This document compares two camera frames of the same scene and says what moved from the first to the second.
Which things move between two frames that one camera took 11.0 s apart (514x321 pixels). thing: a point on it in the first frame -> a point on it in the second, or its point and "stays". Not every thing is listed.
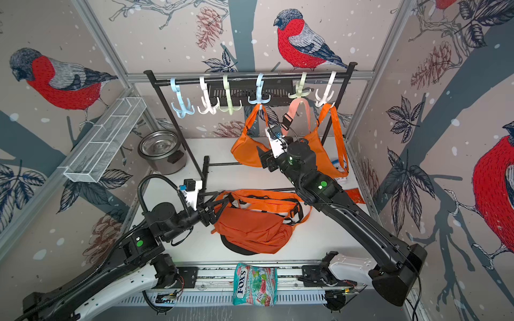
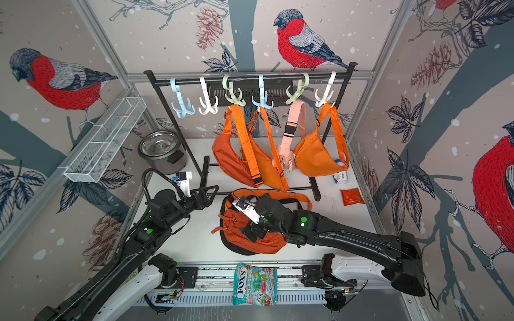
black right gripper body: x=270 y=158 -> x=259 y=229
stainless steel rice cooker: x=164 y=151 stays
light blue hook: x=183 y=110 stays
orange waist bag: x=286 y=201 -> x=245 y=171
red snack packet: x=355 y=195 stays
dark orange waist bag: x=249 y=232 stays
